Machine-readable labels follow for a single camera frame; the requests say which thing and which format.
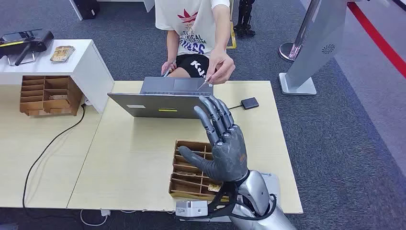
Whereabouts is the black box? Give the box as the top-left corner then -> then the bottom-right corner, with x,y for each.
73,0 -> 101,20

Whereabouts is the black device with metal stand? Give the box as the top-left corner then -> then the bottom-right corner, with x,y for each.
0,29 -> 55,67

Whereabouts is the black power cable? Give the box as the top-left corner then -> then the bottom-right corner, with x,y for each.
22,104 -> 86,219

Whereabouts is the wooden card organizer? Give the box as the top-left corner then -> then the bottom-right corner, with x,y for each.
19,75 -> 84,117
168,140 -> 230,203

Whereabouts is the white cable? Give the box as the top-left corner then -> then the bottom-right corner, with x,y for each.
79,209 -> 110,227

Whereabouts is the grey laptop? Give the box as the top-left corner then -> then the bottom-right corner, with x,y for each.
107,76 -> 215,120

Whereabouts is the white desk shelf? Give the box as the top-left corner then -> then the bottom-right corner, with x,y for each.
0,39 -> 115,114

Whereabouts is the yellow floor tape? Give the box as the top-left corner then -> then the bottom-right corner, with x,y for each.
226,30 -> 237,49

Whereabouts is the grey kiosk stand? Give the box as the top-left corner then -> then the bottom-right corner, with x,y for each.
279,0 -> 350,96

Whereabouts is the person's right hand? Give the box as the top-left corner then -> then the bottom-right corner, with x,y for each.
161,60 -> 178,77

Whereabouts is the person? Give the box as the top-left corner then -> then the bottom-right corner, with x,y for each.
154,0 -> 237,86

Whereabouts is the white bar under table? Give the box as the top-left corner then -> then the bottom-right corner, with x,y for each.
176,216 -> 233,223

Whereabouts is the person's left hand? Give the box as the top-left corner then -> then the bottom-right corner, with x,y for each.
205,47 -> 237,85

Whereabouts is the red barrier belt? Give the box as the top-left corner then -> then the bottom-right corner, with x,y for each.
346,2 -> 406,80

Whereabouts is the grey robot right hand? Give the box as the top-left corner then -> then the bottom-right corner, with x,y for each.
178,95 -> 249,183

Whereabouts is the black square USB device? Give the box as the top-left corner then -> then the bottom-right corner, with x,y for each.
240,97 -> 260,111

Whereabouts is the chrome stanchion post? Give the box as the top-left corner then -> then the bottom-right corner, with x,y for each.
279,0 -> 321,63

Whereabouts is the black humanoid robot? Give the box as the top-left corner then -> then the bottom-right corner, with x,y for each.
234,0 -> 256,37

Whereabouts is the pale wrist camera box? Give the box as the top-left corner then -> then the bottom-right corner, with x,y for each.
175,200 -> 209,218

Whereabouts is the stack of yellow cards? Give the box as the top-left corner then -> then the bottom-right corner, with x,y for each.
49,45 -> 76,63

